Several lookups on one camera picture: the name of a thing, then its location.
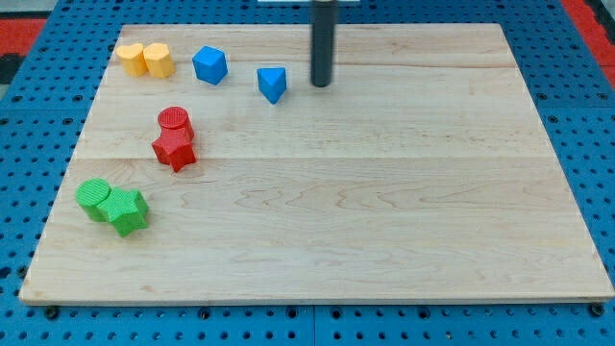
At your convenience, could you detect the blue triangle block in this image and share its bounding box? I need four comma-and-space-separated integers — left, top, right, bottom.
257, 67, 287, 105

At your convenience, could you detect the light wooden board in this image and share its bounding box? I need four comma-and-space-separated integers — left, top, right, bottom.
19, 24, 614, 307

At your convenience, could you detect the red star block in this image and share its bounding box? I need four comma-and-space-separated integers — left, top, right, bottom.
152, 128, 197, 172

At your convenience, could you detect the red cylinder block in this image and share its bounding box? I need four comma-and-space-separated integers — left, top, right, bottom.
158, 106, 194, 139

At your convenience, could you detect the blue cube block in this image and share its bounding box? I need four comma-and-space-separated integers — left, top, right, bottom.
192, 46, 228, 85

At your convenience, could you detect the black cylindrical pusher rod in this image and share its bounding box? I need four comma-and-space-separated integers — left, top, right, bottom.
310, 0, 338, 87

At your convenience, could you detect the yellow pentagon block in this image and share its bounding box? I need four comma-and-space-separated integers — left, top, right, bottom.
143, 42, 176, 79

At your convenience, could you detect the green star block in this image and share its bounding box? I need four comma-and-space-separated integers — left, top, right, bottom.
97, 187, 149, 237

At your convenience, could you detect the yellow heart block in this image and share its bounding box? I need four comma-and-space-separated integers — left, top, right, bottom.
115, 43, 148, 77

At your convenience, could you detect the green cylinder block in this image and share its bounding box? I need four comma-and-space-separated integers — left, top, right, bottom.
75, 178, 111, 222

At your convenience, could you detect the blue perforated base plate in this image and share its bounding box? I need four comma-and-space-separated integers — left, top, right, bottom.
1, 1, 614, 345

